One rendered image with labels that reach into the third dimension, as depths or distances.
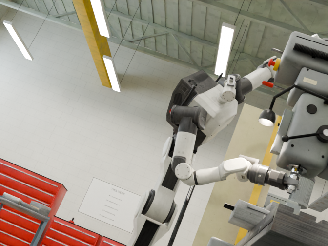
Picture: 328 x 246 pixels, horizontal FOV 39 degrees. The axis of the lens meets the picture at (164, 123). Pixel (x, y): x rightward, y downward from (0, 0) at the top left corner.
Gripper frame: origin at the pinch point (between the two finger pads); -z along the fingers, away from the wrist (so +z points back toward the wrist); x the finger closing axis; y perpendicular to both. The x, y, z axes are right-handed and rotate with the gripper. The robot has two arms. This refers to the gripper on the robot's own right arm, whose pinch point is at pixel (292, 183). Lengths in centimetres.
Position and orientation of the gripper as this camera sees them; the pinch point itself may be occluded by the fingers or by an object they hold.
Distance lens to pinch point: 209.0
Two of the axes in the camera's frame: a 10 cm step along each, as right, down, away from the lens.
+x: 3.3, 4.4, 8.3
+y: -3.8, 8.7, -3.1
